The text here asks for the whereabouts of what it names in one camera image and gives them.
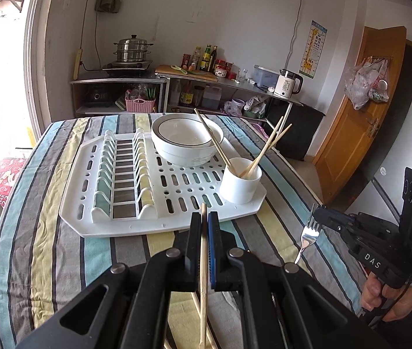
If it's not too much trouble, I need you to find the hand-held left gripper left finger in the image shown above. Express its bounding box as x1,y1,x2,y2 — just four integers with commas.
17,213,204,349

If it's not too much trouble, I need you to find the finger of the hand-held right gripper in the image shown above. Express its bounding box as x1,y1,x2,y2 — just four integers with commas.
314,205,401,235
317,217,377,254

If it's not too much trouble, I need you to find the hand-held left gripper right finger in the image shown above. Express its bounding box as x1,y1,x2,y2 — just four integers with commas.
208,211,388,349

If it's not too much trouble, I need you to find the metal fork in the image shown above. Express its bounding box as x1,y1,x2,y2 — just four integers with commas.
295,204,321,266

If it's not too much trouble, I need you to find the single wooden chopstick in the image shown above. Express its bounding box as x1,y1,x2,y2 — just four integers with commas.
191,293,218,349
199,204,208,349

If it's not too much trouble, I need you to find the white cylindrical cup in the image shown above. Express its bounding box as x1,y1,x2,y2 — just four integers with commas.
220,157,263,204

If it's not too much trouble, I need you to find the bunch of wooden chopsticks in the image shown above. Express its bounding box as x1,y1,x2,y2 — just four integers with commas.
194,108,293,179

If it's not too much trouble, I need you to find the person's right hand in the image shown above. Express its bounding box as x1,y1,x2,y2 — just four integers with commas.
360,274,412,323

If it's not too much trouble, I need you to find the white plastic dish rack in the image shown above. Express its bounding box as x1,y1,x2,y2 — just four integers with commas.
59,128,267,238

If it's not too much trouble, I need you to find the wooden door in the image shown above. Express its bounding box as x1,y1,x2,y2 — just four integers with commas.
313,25,408,197

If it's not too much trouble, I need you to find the white bowl dark rim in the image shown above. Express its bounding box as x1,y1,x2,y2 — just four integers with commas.
151,113,225,153
154,140,218,168

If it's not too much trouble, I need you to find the black cabinet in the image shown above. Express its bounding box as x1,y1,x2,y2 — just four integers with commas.
264,100,326,161

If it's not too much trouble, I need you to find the white refrigerator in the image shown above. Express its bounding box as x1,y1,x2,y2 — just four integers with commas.
344,85,412,233

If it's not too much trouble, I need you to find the steel shelf counter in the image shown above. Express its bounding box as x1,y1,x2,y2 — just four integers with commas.
157,73,305,124

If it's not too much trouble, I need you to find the hanging plastic bag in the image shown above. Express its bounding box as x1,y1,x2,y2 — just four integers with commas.
344,56,390,110

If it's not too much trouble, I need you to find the bag of kitchen goods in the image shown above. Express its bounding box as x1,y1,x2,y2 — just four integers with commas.
244,95,267,119

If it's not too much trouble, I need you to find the white electric kettle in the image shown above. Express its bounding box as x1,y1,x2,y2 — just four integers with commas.
274,68,303,99

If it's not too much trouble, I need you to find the plastic oil jug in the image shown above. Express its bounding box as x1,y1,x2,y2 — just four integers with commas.
203,84,223,110

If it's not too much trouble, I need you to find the pink woven basket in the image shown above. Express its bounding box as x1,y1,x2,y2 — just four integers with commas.
124,96,157,113

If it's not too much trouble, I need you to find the striped tablecloth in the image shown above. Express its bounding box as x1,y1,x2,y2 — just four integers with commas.
0,113,370,349

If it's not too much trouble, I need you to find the clear plastic container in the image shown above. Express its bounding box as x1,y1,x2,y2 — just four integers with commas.
253,65,281,88

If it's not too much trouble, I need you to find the wooden cutting board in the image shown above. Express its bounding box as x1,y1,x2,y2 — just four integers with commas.
154,65,219,82

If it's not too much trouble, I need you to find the dark cooker pot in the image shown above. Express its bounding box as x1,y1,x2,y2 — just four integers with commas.
82,85,116,104

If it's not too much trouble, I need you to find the green oil bottle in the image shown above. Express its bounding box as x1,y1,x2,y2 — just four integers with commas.
200,44,212,71

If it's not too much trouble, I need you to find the gas stove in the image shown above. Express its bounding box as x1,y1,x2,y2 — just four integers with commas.
102,60,154,77

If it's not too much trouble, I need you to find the metal stove stand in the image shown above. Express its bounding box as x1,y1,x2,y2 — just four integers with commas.
70,69,170,119

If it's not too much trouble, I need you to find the red patterned cloth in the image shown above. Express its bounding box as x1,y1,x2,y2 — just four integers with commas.
0,156,26,226

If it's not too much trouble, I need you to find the steel steamer pot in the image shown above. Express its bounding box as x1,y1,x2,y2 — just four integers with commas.
113,34,154,63

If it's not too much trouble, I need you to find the beige power strip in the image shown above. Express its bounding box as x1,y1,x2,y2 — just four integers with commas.
73,48,83,81

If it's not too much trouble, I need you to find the giraffe wall poster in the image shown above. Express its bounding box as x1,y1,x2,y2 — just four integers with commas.
299,20,328,79

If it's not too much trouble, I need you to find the metal sliding door frame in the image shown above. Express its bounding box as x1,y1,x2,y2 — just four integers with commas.
22,0,57,142

